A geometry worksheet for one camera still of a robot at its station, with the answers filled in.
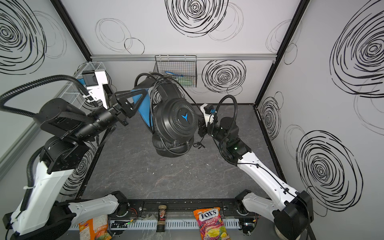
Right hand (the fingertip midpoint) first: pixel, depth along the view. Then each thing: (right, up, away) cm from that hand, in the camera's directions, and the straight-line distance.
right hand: (192, 115), depth 67 cm
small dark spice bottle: (-14, -50, +1) cm, 52 cm away
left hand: (-13, +6, -27) cm, 30 cm away
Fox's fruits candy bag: (+8, -49, 0) cm, 50 cm away
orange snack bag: (-43, -51, -1) cm, 67 cm away
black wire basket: (-7, +31, +30) cm, 43 cm away
